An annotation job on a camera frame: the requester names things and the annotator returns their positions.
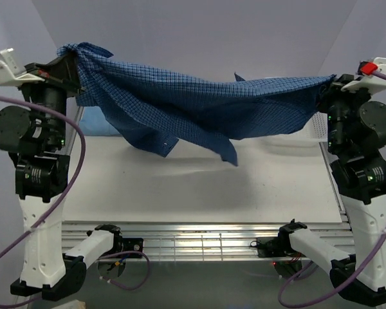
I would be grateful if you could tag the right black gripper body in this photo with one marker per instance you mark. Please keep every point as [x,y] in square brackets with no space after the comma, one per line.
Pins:
[347,102]

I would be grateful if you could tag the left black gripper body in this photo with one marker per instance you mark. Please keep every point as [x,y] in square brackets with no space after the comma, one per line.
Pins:
[51,93]

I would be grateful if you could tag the blue plaid long sleeve shirt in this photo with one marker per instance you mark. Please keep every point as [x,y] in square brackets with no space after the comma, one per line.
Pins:
[154,108]

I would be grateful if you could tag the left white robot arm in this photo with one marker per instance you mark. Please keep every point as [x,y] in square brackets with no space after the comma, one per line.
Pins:
[33,133]

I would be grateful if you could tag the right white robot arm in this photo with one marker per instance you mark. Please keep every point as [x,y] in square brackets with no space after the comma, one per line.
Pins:
[356,126]

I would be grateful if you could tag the white plastic basket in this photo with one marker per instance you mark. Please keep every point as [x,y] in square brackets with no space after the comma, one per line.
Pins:
[314,132]

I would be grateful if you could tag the folded light blue shirt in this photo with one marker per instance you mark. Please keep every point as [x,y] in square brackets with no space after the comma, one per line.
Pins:
[94,123]

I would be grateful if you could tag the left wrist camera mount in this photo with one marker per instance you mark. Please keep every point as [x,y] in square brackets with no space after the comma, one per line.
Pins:
[12,73]

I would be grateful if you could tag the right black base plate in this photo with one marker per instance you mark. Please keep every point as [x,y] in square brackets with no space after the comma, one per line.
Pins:
[268,247]

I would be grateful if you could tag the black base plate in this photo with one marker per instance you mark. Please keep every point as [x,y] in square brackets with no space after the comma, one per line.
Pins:
[268,247]
[133,247]

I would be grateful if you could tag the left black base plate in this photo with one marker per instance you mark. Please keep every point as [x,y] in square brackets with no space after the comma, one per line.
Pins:
[133,247]

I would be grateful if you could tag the aluminium rail frame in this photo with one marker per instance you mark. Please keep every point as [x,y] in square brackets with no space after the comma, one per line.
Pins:
[193,233]

